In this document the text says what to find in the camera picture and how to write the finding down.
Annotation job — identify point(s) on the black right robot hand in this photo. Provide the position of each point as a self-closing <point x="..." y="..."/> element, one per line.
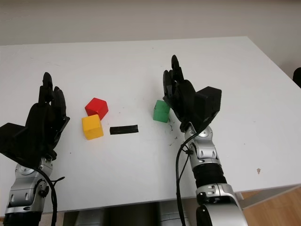
<point x="185" y="99"/>

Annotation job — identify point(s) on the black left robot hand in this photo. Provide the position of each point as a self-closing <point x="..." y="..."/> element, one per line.
<point x="42" y="117"/>

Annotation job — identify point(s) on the green wooden block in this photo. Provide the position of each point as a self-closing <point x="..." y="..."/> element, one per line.
<point x="161" y="113"/>

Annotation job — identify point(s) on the yellow wooden block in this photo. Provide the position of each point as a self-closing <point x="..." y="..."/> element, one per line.
<point x="91" y="128"/>

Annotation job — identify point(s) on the red wooden block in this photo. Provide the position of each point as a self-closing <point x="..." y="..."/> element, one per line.
<point x="95" y="106"/>

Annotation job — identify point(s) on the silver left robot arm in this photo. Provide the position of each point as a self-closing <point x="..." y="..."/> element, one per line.
<point x="23" y="188"/>

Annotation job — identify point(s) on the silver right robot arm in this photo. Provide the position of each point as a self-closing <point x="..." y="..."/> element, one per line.
<point x="211" y="169"/>

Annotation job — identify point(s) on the black tape strip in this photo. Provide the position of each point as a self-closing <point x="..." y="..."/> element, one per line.
<point x="124" y="130"/>

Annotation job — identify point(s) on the grey robot thigh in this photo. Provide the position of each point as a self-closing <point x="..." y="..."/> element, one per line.
<point x="90" y="219"/>
<point x="172" y="215"/>

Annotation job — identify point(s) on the black round object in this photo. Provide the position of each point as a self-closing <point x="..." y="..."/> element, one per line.
<point x="297" y="77"/>

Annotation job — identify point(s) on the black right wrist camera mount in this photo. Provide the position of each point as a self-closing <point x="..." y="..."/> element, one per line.
<point x="210" y="103"/>

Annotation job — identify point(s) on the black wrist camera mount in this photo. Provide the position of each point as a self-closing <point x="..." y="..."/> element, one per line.
<point x="14" y="141"/>
<point x="210" y="103"/>

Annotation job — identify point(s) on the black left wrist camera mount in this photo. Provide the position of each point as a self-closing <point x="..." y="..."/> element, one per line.
<point x="14" y="141"/>

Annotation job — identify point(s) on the grey metal table frame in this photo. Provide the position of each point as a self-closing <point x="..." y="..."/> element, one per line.
<point x="265" y="196"/>

